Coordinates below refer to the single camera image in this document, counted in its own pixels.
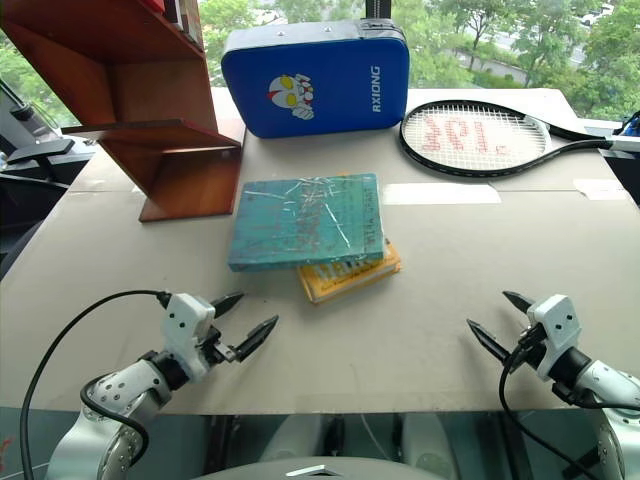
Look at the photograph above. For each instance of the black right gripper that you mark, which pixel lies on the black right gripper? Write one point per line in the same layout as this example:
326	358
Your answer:
531	347

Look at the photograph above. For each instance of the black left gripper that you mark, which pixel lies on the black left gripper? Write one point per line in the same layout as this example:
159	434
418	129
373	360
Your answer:
220	350

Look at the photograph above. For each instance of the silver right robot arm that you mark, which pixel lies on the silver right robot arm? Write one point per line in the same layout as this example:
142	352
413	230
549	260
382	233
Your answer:
615	385

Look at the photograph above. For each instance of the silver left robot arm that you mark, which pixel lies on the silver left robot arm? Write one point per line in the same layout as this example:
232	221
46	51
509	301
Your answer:
125	385

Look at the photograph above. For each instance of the yellow paperback book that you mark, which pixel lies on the yellow paperback book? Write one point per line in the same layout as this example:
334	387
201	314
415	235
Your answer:
345	280

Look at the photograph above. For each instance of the teal hardcover book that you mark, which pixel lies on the teal hardcover book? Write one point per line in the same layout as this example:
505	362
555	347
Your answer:
300	222

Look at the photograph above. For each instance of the red-brown wooden shelf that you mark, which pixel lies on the red-brown wooden shelf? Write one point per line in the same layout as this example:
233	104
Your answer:
125	80

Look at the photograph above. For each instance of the pale-spined book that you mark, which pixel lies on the pale-spined book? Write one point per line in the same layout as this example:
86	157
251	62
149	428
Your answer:
192	22

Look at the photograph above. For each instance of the dark-spined book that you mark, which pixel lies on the dark-spined book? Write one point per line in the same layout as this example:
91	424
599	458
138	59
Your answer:
172	10

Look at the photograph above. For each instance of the red book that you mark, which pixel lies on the red book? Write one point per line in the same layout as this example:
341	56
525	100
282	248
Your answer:
152	5

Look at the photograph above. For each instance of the black tennis racket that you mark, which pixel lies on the black tennis racket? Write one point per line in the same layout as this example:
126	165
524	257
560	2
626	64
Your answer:
500	172

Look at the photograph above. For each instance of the grey robot torso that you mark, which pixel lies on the grey robot torso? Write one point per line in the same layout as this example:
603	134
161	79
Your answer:
320	470

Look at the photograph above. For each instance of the blue object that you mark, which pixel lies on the blue object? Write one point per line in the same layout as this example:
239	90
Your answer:
632	124

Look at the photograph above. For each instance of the blue RXIONG padded case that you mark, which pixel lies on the blue RXIONG padded case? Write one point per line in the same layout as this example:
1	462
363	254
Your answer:
310	75

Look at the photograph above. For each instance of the black vertical pole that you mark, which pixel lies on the black vertical pole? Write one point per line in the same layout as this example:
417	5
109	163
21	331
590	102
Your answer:
376	9

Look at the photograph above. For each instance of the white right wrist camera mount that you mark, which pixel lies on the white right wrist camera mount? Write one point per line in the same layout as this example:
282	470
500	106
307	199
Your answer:
560	325

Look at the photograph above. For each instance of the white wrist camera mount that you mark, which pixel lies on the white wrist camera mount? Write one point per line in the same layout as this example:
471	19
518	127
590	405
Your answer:
560	325
186	325

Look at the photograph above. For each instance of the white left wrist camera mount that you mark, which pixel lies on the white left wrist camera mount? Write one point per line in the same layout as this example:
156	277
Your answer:
186	325

